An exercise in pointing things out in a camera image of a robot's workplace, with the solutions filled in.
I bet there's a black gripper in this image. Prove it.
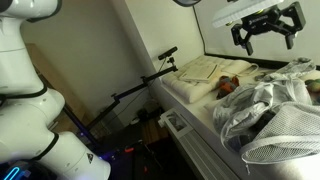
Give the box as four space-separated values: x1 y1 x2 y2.
230 1 307 56

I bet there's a red brown cloth item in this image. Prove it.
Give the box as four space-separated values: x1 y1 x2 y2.
216 75 241 100

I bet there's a grey mesh laundry bag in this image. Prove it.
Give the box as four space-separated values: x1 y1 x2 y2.
213 71 320 166

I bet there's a cream paper booklet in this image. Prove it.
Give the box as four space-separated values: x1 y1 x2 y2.
178 63 221 84

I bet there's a framed black and white photo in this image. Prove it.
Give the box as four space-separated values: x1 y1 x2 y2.
159 108 194 139

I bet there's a white slatted panel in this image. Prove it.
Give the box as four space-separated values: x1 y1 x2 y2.
166 128 241 180

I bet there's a white wrist camera mount plate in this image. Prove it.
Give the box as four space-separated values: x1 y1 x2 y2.
212 0 285 29

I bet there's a black bar camera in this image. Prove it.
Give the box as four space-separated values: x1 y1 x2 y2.
157 45 179 61

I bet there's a black articulated camera stand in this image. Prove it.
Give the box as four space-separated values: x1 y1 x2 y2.
62 56 179 146

